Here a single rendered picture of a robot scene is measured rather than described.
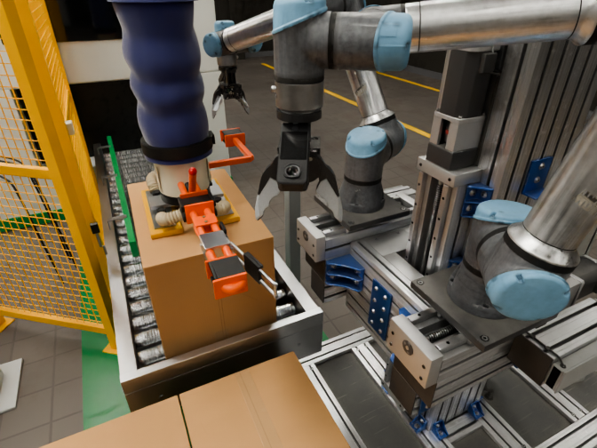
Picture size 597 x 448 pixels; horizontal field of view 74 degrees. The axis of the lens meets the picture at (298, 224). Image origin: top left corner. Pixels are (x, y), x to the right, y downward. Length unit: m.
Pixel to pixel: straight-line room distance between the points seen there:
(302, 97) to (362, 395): 1.38
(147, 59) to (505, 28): 0.88
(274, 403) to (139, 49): 1.09
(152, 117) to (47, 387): 1.51
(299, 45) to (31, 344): 2.29
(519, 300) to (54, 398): 2.02
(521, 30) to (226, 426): 1.17
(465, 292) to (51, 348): 2.12
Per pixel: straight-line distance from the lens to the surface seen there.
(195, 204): 1.16
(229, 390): 1.38
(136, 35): 1.25
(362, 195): 1.22
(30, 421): 2.27
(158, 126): 1.28
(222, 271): 0.89
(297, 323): 1.47
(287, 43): 0.60
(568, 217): 0.71
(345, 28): 0.59
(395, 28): 0.59
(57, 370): 2.42
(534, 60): 0.99
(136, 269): 1.95
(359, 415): 1.73
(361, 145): 1.16
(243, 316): 1.44
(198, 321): 1.39
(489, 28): 0.73
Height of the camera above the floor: 1.65
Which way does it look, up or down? 31 degrees down
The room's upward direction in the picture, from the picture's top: straight up
